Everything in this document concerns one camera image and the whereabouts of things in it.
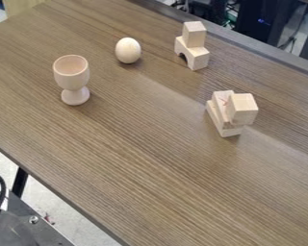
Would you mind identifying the black computer tower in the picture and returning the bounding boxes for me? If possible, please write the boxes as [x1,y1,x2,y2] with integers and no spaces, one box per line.
[235,0,308,48]

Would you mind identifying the wooden arch block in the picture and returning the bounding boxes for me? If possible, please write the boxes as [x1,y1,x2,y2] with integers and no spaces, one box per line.
[173,36,213,72]

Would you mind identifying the wooden cube block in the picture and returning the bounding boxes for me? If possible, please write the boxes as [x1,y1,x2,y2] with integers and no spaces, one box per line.
[224,92,261,126]
[181,20,209,49]

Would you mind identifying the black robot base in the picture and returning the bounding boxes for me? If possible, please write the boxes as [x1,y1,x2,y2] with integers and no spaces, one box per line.
[0,170,76,246]

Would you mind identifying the wooden egg cup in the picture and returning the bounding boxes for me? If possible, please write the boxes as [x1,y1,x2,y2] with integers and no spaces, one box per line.
[51,54,92,107]

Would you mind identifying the wooden egg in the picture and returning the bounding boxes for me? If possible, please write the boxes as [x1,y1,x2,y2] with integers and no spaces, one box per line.
[114,37,142,64]

